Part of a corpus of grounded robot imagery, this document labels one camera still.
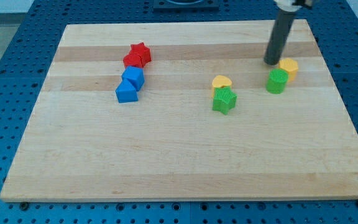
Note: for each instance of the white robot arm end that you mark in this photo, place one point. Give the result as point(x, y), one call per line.
point(294, 5)

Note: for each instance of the yellow heart block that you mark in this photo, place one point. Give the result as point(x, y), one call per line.
point(220, 81)

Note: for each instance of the wooden board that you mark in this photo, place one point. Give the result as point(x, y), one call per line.
point(81, 145)

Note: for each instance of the green star block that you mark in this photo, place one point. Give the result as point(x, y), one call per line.
point(224, 99)

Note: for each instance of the blue pentagon block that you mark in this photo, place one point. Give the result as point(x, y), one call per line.
point(126, 92)

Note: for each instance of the blue cube block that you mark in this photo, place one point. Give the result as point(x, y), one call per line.
point(135, 76)

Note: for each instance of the red round block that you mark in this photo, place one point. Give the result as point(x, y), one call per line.
point(133, 60)

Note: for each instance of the red star block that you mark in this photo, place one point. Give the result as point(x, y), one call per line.
point(142, 52)

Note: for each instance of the green cylinder block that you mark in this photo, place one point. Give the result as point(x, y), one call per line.
point(277, 81)

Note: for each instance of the yellow hexagon block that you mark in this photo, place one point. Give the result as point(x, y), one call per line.
point(290, 66)

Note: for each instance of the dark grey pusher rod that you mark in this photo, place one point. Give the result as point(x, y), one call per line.
point(278, 36)

